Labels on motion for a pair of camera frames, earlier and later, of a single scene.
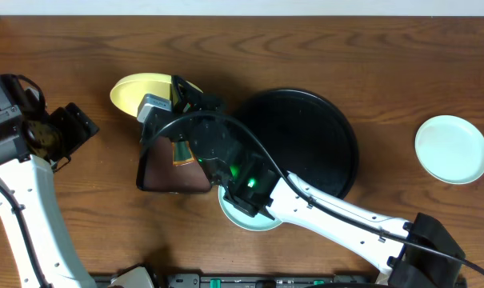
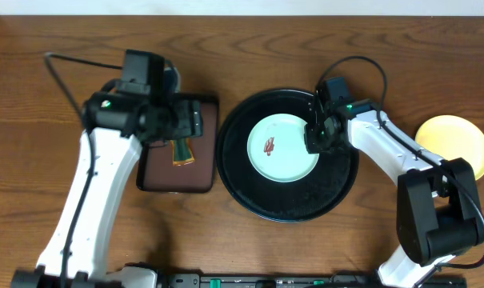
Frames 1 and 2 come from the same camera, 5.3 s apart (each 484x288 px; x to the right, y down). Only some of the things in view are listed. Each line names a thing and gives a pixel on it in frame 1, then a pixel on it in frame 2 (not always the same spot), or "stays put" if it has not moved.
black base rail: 225,280 stays put
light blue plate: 261,222 → 278,150
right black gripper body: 206,112 → 318,141
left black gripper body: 71,130 → 196,118
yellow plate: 129,92 → 450,137
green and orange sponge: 182,154 stays put
